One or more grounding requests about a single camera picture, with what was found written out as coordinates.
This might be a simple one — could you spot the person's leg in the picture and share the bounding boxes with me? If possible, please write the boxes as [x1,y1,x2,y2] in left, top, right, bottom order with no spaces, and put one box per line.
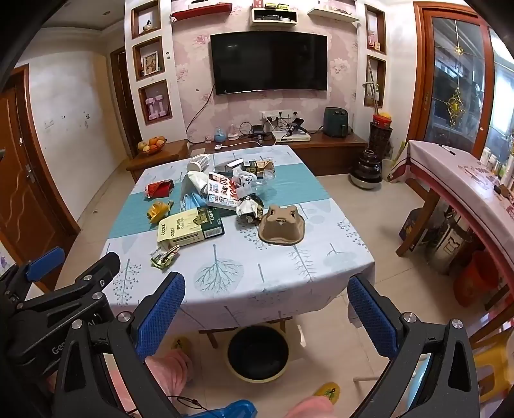
[287,396,336,418]
[100,349,193,418]

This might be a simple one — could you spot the person's left yellow slipper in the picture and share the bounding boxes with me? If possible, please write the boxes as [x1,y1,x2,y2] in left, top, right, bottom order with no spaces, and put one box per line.
[171,337,192,358]

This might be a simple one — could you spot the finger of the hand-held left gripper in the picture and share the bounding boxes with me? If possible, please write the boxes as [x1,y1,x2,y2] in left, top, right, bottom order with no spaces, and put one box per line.
[16,252,121,322]
[0,247,66,314]

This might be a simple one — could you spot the brown pulp cup carrier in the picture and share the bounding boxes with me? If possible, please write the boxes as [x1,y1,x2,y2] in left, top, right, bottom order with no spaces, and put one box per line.
[258,205,309,246]

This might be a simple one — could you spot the black cord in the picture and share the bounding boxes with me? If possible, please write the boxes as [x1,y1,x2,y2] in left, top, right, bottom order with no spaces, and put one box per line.
[166,396,209,414]

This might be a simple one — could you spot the white box wall shelf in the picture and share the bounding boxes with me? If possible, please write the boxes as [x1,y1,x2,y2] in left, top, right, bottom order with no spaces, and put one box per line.
[252,7,298,25]

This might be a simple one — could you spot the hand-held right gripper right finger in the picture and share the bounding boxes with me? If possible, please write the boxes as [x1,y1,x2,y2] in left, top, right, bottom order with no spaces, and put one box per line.
[347,275,480,418]

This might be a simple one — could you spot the fruit bowl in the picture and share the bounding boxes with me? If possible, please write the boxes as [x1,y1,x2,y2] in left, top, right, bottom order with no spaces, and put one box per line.
[137,137,167,155]

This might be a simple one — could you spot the yellow plastic stool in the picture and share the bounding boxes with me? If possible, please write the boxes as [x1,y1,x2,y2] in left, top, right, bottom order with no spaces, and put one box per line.
[472,346,514,403]

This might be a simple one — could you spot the cardboard box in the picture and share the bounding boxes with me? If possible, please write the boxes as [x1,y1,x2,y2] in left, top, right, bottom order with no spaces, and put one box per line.
[397,207,426,246]

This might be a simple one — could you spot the person's right leg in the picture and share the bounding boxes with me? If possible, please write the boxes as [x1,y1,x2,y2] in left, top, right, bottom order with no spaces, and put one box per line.
[287,396,336,418]

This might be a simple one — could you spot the blue plastic stool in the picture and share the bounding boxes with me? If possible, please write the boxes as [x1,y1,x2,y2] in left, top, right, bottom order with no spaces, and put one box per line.
[173,399,258,418]

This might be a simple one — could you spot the paper waste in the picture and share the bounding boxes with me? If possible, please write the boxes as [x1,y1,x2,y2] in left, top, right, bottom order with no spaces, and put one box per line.
[207,172,242,210]

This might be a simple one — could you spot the brown wooden door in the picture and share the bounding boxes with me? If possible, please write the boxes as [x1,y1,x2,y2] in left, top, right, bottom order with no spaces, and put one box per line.
[0,64,77,282]

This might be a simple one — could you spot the dark tall stand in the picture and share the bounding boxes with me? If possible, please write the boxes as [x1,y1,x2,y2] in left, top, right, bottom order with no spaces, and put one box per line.
[369,113,393,161]

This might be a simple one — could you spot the wall television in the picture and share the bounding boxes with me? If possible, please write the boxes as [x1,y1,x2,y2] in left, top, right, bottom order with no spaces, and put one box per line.
[210,32,328,96]

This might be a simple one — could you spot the patterned paper cup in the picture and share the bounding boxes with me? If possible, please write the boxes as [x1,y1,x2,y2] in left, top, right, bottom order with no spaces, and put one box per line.
[187,154,211,173]

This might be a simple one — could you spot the blue face mask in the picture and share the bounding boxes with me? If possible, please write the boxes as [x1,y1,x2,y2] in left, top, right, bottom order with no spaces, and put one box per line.
[179,189,209,212]

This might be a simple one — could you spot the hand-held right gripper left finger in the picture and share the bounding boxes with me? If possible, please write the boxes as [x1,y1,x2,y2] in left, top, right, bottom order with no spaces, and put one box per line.
[52,272,193,418]

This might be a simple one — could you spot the wooden table frame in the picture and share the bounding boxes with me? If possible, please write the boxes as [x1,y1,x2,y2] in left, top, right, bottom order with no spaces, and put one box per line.
[199,317,294,348]

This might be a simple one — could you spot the round cream trash bin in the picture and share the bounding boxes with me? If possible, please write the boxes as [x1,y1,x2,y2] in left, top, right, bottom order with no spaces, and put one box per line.
[227,325,290,382]

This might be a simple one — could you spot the red wall shelf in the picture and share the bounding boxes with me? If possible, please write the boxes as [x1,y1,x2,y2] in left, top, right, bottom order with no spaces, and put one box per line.
[171,2,234,20]

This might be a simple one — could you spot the green air fryer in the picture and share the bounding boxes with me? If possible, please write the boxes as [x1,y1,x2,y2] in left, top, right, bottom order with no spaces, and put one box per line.
[323,106,350,137]

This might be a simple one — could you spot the dark ceramic jar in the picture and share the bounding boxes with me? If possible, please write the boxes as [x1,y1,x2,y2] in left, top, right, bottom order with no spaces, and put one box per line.
[351,148,383,189]

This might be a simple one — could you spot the crumpled foil wrapper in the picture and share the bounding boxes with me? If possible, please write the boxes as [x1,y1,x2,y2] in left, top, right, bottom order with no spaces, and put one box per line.
[236,193,266,226]

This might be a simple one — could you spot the pink dumbbells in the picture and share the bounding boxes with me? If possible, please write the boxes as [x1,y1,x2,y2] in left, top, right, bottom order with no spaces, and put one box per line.
[145,97,167,118]

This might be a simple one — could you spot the side table with pink cloth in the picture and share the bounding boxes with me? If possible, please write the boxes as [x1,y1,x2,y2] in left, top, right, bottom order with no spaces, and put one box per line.
[391,140,514,282]

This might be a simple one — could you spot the steel pot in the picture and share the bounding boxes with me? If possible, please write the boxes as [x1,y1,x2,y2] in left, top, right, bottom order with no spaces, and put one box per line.
[426,209,474,276]

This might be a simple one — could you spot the red snack packet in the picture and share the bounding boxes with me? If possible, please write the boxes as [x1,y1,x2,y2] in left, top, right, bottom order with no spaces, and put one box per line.
[145,181,174,199]

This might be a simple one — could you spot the person's left leg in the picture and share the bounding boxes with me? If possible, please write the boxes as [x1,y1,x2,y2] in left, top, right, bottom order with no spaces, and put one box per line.
[100,349,193,418]

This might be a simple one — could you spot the clear plastic bottle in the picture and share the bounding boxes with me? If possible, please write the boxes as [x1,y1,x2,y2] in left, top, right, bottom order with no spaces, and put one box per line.
[241,177,278,199]

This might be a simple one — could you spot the tree print tablecloth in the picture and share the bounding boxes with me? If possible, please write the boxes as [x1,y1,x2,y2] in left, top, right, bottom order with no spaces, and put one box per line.
[98,145,376,338]

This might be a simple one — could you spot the small green gold wrapper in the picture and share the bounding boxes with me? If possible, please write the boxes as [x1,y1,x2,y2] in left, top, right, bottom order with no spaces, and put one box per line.
[150,245,181,269]

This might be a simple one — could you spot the wooden television cabinet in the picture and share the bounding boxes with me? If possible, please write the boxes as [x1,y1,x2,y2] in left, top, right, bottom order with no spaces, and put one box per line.
[126,131,368,181]

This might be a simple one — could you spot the panda print white packet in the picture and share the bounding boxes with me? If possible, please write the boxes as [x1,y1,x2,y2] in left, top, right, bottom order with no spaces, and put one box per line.
[233,167,258,186]

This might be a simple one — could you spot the person's yellow slipper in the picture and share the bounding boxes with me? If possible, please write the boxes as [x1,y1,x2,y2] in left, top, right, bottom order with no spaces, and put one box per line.
[313,382,341,403]
[171,337,192,358]

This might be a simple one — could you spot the glass door with wooden frame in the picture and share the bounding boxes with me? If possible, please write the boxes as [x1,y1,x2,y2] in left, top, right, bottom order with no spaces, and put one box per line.
[413,2,499,157]

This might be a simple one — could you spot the cream and green box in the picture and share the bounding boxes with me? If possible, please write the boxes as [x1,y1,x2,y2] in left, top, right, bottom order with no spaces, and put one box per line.
[156,207,226,247]

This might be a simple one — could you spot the yellow wrapper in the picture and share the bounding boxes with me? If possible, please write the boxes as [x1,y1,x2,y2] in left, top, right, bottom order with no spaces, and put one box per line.
[148,200,173,223]

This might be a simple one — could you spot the red plastic bucket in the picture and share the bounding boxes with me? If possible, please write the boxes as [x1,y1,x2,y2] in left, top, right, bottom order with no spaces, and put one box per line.
[454,251,501,308]

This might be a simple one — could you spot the person's right yellow slipper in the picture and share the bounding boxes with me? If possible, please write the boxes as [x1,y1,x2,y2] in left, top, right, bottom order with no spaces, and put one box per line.
[313,382,341,403]

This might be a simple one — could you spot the white plastic bag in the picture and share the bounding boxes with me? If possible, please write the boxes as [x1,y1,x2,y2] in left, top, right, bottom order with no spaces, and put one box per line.
[182,171,213,202]

